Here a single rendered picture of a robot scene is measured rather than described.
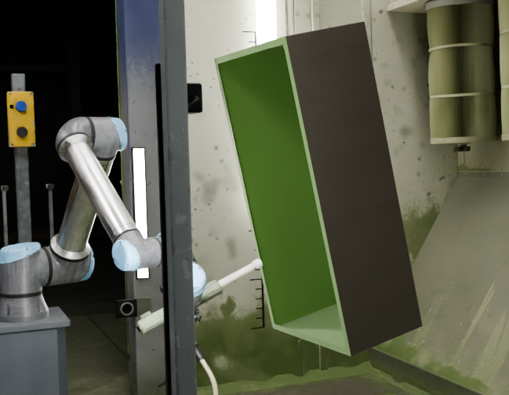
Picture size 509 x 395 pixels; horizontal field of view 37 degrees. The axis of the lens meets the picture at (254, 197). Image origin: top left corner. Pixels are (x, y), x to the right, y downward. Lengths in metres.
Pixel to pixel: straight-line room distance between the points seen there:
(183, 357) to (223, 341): 2.13
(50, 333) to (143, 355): 1.00
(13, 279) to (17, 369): 0.32
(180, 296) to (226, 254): 2.10
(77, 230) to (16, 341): 0.45
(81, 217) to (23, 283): 0.32
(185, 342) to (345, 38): 1.48
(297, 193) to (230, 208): 0.53
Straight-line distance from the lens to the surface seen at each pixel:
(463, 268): 4.04
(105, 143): 2.66
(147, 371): 3.86
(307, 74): 2.79
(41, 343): 2.92
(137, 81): 3.74
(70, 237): 2.92
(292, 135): 3.44
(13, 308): 2.95
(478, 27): 4.03
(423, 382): 3.91
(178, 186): 1.76
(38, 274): 2.95
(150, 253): 2.25
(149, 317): 2.55
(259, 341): 4.01
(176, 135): 1.75
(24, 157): 3.84
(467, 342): 3.77
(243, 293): 3.93
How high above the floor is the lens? 1.21
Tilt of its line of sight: 3 degrees down
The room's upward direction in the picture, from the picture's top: 2 degrees counter-clockwise
